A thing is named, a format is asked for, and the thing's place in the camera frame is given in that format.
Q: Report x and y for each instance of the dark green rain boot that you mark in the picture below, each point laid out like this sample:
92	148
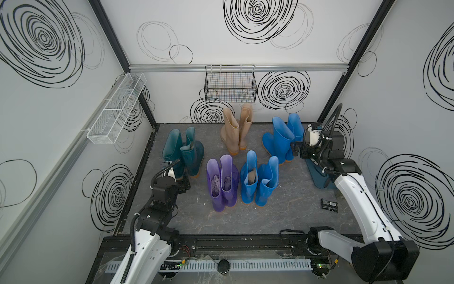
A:
171	152
192	153

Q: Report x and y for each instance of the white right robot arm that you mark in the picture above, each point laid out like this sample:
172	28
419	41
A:
384	254

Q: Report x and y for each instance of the beige rain boot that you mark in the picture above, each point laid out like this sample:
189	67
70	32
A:
230	132
246	120

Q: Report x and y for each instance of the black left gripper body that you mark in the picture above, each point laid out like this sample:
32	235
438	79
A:
181	185

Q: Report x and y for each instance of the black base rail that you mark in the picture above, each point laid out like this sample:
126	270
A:
296	243

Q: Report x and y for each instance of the white wire basket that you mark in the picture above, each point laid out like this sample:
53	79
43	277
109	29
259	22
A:
117	109

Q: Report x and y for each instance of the black round knob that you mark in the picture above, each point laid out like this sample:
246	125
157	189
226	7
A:
223	266

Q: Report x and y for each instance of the black wire basket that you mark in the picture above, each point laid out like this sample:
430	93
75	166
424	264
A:
230	83

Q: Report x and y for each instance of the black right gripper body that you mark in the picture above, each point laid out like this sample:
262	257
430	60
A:
306	151

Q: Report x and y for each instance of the teal square tray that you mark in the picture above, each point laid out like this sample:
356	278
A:
320	179

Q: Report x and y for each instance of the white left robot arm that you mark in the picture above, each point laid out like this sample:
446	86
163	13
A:
151	240

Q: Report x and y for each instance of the small black packet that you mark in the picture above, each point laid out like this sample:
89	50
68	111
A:
329	205

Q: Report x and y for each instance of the white slotted cable duct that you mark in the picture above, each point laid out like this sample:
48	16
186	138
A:
251	265

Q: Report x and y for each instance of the purple rain boot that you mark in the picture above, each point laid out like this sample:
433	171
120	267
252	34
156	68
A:
229	181
213	176

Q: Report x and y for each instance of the blue rain boot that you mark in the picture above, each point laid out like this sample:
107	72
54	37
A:
295	125
249	178
278	143
268	180

